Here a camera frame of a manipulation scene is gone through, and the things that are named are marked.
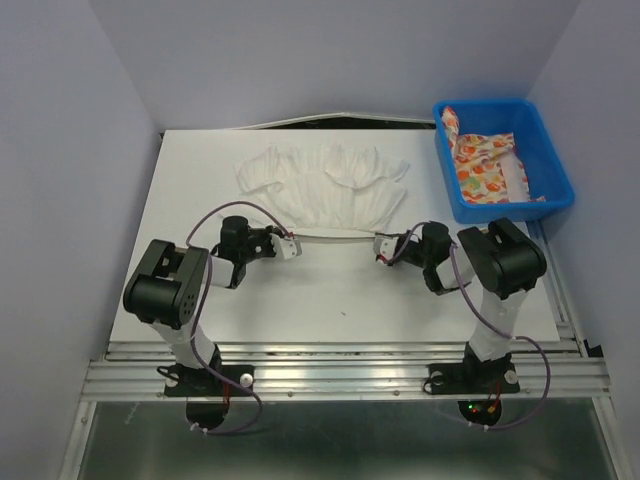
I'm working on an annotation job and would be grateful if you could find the white ruffled skirt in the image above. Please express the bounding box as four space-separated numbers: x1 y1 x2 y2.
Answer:
235 143 410 237

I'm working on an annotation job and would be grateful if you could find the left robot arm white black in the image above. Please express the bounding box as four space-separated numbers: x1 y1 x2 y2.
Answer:
123 216 286 397

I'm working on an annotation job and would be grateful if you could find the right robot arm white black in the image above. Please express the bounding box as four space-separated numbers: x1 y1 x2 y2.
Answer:
377 218 547 395

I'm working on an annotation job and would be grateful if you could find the orange floral patterned skirt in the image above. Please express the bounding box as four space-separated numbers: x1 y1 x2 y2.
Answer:
441 106 546 204

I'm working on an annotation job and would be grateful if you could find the blue plastic bin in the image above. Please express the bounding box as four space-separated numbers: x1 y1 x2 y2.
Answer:
433 98 575 224

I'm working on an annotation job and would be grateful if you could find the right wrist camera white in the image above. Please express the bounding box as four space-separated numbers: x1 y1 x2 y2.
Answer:
373 234 400 264

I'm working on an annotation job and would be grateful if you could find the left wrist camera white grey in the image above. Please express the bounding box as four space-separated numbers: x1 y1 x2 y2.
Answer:
270 233 302 261

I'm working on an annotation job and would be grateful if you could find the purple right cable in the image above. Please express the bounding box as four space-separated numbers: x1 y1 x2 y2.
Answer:
382 219 554 432

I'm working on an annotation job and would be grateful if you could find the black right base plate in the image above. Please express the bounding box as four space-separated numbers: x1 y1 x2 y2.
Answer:
424 362 521 397

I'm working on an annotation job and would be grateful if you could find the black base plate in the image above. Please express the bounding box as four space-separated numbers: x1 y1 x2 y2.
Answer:
424 362 521 397
156 364 255 398

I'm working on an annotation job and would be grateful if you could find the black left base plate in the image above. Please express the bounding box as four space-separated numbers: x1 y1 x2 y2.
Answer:
156 364 255 398

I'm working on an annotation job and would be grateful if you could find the aluminium rail frame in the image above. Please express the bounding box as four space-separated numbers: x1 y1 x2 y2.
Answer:
59 219 619 480

